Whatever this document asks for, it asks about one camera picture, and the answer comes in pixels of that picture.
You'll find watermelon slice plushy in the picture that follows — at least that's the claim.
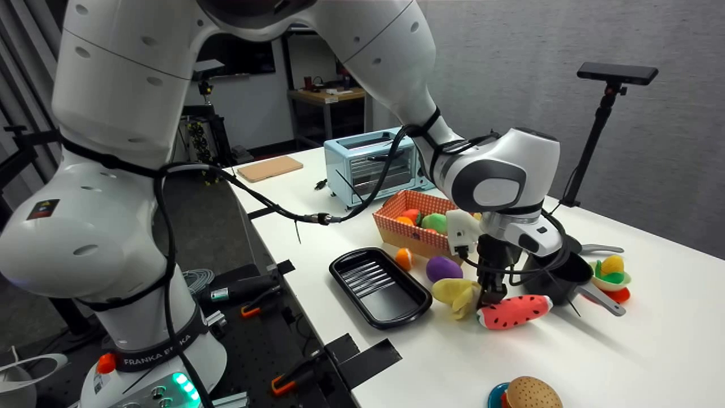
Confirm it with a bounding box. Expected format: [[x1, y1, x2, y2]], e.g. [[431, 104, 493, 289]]
[[476, 292, 554, 333]]

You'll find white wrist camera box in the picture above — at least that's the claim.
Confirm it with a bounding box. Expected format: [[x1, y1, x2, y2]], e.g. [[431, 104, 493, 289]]
[[444, 207, 478, 261]]

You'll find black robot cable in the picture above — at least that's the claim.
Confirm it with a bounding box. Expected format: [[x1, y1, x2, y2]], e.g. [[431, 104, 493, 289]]
[[55, 108, 456, 229]]

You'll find toy burger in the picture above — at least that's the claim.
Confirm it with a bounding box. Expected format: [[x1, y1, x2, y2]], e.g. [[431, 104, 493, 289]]
[[503, 373, 563, 408]]

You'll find red checkered cardboard box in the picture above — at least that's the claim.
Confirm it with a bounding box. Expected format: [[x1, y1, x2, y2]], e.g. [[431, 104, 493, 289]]
[[372, 187, 462, 261]]

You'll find orange handled clamp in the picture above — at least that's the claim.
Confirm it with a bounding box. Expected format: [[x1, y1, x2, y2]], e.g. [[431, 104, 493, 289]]
[[270, 354, 328, 399], [238, 281, 298, 319]]

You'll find green pear plushy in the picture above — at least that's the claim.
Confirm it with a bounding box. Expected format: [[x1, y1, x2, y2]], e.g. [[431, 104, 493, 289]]
[[418, 211, 452, 236]]

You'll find yellow banana plushy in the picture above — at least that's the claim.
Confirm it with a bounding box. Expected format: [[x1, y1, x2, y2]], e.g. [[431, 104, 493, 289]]
[[431, 277, 483, 322]]

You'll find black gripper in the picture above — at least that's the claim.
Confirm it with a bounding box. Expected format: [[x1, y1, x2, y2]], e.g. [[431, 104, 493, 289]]
[[474, 224, 532, 305]]

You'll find purple plush fruit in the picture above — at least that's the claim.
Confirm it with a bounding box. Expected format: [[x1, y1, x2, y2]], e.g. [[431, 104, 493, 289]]
[[424, 253, 464, 283]]

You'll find black toy pot grey handle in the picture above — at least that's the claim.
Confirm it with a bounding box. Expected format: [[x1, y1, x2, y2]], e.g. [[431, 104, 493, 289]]
[[521, 245, 627, 317]]

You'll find yellow green toy vegetable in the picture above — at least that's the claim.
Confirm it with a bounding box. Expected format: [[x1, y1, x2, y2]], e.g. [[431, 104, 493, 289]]
[[589, 253, 634, 305]]

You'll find orange plush ball white patch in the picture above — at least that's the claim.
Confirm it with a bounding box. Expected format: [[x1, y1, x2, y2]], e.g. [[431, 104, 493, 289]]
[[391, 247, 414, 273]]

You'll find light blue toaster oven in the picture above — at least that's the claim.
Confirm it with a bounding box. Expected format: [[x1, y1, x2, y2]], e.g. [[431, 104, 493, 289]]
[[321, 127, 438, 211]]

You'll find teal toy plate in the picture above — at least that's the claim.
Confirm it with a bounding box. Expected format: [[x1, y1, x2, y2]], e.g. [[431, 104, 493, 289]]
[[484, 381, 516, 408]]

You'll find black ribbed grill tray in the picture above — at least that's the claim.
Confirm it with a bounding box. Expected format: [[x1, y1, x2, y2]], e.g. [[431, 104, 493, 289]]
[[327, 245, 434, 330]]

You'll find wooden board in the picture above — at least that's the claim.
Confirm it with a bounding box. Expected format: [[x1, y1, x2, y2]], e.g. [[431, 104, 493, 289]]
[[235, 153, 306, 186]]

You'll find black stand with pole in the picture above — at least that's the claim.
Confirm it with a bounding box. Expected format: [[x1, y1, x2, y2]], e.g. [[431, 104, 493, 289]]
[[560, 61, 661, 207]]

